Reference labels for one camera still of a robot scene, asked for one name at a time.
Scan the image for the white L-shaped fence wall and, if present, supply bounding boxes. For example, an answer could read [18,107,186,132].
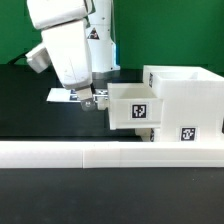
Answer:
[0,141,224,169]

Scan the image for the printed marker sheet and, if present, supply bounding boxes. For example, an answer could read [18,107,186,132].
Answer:
[47,88,108,103]

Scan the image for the white drawer box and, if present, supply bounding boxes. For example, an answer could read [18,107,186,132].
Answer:
[135,128,160,142]
[97,83,163,130]

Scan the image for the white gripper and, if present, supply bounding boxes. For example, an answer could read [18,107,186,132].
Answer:
[41,20,95,111]

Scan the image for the white front drawer box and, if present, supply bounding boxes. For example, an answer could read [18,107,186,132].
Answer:
[135,128,160,142]

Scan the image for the white drawer cabinet frame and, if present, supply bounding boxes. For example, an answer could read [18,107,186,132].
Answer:
[143,65,224,143]

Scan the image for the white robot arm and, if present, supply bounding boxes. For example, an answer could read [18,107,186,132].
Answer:
[26,0,120,111]

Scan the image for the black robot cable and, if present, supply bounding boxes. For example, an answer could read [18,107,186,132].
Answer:
[7,53,31,66]

